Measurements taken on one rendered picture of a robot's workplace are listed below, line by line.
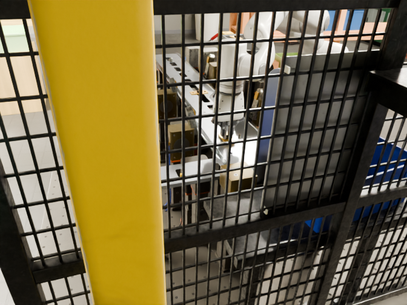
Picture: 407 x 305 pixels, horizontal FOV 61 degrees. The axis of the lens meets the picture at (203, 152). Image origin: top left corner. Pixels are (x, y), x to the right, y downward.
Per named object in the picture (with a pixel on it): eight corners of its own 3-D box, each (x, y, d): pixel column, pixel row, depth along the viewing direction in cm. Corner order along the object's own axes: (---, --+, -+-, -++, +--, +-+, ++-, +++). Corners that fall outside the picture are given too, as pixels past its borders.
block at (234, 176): (214, 255, 117) (220, 164, 98) (236, 249, 119) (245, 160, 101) (223, 273, 110) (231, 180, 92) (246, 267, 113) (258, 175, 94)
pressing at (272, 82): (254, 181, 102) (268, 68, 85) (287, 175, 105) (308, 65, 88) (254, 183, 102) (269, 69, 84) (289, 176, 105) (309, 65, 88)
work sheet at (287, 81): (258, 214, 68) (281, 56, 52) (353, 193, 74) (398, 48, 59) (263, 221, 66) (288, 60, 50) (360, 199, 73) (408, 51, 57)
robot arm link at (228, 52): (250, 81, 113) (227, 75, 118) (254, 40, 106) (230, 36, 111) (235, 88, 107) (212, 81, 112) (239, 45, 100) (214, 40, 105)
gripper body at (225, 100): (239, 82, 118) (237, 112, 124) (211, 85, 115) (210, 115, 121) (249, 90, 112) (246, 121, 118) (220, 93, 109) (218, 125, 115)
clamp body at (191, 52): (185, 101, 233) (185, 46, 214) (202, 99, 236) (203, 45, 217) (189, 104, 227) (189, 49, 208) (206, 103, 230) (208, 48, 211)
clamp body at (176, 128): (161, 203, 140) (157, 125, 122) (189, 198, 143) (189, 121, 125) (165, 213, 135) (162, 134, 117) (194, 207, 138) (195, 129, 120)
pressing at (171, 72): (145, 56, 217) (145, 54, 217) (180, 54, 224) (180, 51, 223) (230, 177, 106) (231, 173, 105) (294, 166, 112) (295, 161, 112)
